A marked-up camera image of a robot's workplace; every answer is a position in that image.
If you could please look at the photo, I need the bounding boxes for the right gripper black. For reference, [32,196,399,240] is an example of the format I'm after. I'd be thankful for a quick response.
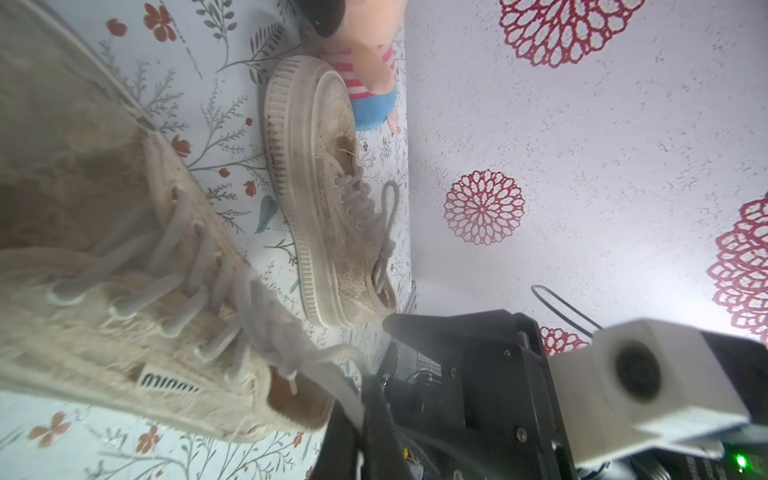
[312,310,595,479]

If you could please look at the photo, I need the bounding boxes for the beige lace sneaker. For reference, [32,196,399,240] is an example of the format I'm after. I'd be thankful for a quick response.
[264,55,400,327]
[1,1,365,443]

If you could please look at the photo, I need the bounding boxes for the doll plush striped shirt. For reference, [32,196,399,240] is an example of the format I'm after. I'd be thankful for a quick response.
[296,0,407,134]

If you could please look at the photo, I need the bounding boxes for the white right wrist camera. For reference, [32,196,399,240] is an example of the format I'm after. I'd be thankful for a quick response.
[548,319,752,468]

